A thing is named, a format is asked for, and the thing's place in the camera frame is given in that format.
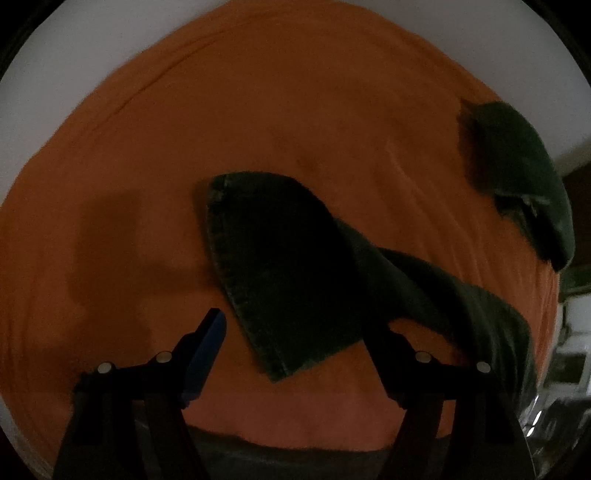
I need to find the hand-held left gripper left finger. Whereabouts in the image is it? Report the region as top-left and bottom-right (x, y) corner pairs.
(53, 308), (228, 480)

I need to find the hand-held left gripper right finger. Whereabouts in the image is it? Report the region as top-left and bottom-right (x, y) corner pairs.
(368, 323), (539, 480)

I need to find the dark green garment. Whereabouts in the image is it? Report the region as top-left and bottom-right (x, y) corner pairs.
(203, 171), (542, 416)

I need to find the folded grey-green clothes pile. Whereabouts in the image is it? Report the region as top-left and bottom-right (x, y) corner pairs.
(457, 100), (576, 273)

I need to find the orange blanket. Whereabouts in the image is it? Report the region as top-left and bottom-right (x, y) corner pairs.
(0, 0), (563, 477)

